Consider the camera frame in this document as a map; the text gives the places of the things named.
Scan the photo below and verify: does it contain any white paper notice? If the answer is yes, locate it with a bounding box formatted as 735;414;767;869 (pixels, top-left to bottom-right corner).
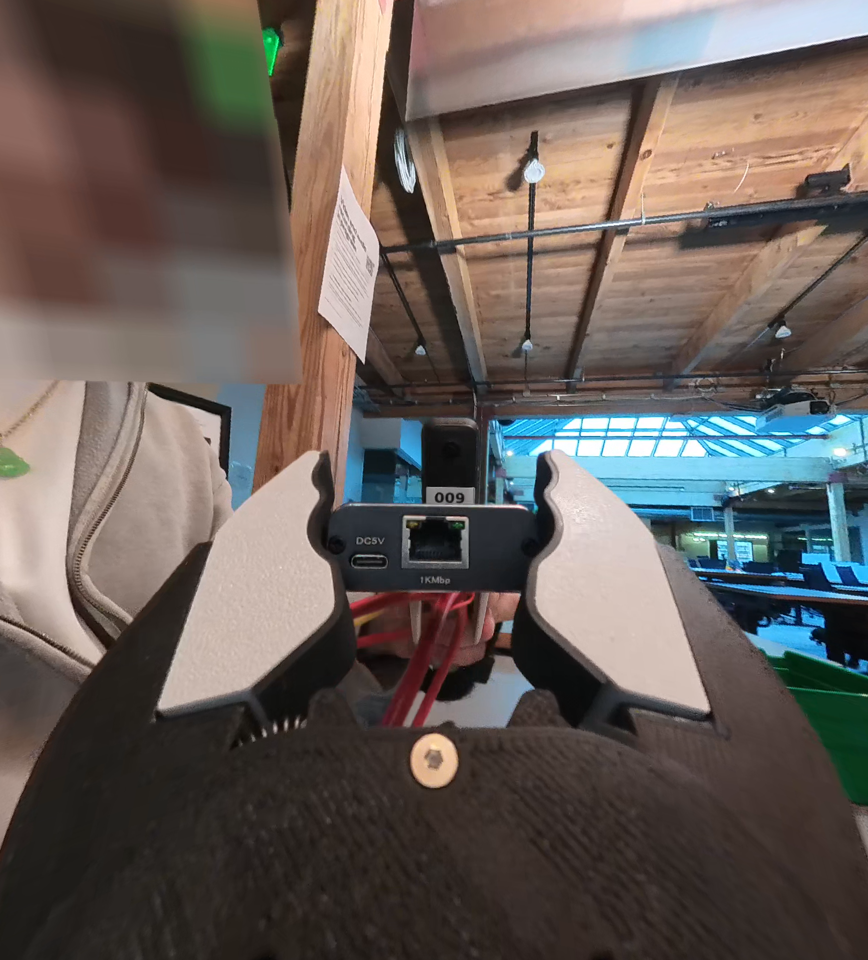
319;165;382;361

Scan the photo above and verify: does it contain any white ceiling projector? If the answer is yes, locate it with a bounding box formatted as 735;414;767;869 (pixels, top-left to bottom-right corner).
757;387;832;420

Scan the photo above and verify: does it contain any person's white shirt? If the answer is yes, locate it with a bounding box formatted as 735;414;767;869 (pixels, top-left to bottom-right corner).
0;383;120;661

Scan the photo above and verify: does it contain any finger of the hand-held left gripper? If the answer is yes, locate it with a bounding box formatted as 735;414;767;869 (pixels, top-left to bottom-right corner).
401;593;438;669
457;593;492;658

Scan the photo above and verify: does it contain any black framed wall picture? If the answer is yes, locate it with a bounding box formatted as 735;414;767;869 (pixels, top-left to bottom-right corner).
149;386;232;466

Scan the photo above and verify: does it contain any wooden post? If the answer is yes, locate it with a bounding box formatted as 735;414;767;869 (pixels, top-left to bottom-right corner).
254;0;397;496

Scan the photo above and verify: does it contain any green pendant necklace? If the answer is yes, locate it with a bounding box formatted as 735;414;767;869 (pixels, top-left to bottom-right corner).
0;383;60;481

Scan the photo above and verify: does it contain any green plastic bin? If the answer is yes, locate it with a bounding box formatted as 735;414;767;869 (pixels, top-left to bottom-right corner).
764;648;868;811

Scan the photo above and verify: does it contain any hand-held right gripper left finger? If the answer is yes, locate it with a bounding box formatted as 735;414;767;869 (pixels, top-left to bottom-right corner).
157;450;357;718

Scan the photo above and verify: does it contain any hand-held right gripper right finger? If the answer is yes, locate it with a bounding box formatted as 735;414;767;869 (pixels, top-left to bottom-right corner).
517;450;712;733

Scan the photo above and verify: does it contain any black ethernet splitter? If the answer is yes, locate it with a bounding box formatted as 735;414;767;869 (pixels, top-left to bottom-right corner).
326;503;540;589

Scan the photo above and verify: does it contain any red ethernet cable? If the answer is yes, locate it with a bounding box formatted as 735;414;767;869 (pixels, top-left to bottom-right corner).
347;590;480;729

